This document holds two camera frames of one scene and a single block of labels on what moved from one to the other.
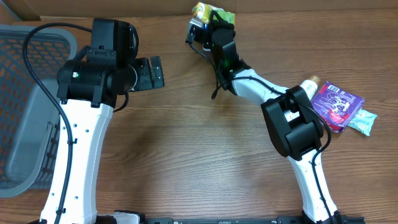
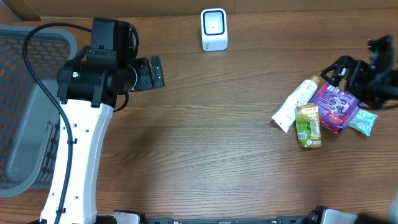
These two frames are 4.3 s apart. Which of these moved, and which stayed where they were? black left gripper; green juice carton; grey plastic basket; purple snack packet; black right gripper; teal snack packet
Moved: green juice carton; black right gripper
Stayed: teal snack packet; black left gripper; grey plastic basket; purple snack packet
